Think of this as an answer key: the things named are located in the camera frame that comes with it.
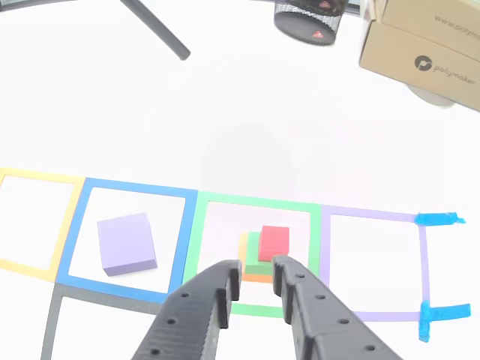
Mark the orange square block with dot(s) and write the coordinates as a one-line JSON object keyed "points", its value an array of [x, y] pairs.
{"points": [[258, 278]]}

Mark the green square block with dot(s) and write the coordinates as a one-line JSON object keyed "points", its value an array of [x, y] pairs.
{"points": [[253, 251]]}

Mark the small red cube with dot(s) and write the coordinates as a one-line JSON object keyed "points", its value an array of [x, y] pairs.
{"points": [[273, 240]]}

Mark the large purple square block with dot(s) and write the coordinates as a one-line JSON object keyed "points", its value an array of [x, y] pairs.
{"points": [[125, 242]]}

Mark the blue tape strip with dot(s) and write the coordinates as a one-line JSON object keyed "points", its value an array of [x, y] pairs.
{"points": [[450, 312], [438, 218], [424, 322]]}

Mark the brown cardboard box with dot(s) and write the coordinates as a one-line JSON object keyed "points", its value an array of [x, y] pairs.
{"points": [[412, 63]]}

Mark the dark grey rod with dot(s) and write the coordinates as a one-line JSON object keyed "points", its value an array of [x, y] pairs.
{"points": [[157, 28]]}

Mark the black mesh object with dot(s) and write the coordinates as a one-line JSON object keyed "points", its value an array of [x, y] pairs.
{"points": [[307, 22]]}

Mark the cardboard box with web address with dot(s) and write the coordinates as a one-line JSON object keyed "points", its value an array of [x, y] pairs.
{"points": [[431, 22]]}

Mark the blue square frame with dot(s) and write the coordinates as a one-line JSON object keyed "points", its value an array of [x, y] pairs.
{"points": [[183, 232]]}

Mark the purple square frame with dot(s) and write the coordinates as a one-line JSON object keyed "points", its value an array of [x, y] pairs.
{"points": [[423, 262]]}

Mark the green square frame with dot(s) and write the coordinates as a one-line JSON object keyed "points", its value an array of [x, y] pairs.
{"points": [[258, 200]]}

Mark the black square frame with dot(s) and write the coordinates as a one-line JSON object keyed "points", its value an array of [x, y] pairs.
{"points": [[50, 322]]}

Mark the orange square frame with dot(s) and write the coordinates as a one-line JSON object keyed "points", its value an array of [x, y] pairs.
{"points": [[65, 225]]}

